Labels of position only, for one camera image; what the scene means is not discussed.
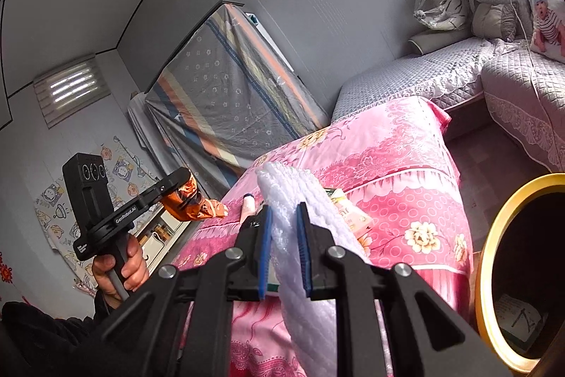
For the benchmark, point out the white black cabinet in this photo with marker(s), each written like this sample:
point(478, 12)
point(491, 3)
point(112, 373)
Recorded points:
point(161, 237)

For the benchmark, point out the grey bolster pillow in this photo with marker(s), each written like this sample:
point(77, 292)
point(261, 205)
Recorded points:
point(430, 41)

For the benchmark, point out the orange snack wrapper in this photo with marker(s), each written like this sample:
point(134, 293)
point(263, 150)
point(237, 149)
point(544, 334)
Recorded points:
point(187, 203)

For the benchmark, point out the paper in bin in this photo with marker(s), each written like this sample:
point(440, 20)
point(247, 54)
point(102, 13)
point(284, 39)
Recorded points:
point(516, 317)

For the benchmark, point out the pink cream tube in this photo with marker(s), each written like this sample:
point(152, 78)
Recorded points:
point(248, 207)

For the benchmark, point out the striped cloth covered wardrobe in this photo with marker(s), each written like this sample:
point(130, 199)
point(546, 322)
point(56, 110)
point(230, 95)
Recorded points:
point(226, 98)

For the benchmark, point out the black sleeve left forearm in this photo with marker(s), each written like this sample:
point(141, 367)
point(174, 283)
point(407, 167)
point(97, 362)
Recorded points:
point(36, 344)

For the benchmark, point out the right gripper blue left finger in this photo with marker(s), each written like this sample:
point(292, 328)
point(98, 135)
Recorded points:
point(265, 221)

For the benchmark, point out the grey quilted sofa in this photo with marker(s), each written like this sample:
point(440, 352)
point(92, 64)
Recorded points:
point(522, 91)

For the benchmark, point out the pink cartoon box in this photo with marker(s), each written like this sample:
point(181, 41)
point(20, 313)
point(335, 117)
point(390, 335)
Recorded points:
point(358, 221)

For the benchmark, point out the left baby print pillow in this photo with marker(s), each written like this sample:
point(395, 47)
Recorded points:
point(548, 34)

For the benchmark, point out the cartoon wall sticker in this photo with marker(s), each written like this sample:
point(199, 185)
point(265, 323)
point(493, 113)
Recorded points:
point(127, 176)

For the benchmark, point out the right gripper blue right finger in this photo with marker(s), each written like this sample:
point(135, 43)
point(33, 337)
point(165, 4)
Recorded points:
point(304, 240)

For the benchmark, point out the yellow rimmed trash bin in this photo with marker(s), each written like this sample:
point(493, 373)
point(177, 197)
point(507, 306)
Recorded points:
point(523, 257)

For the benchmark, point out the wall vent window blind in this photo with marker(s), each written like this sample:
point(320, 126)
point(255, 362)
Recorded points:
point(69, 88)

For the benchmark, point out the grey ruffled cushion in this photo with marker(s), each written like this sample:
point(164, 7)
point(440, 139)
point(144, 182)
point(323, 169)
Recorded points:
point(494, 21)

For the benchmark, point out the plastic wrapped tiger plush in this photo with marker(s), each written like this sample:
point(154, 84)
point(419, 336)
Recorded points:
point(442, 15)

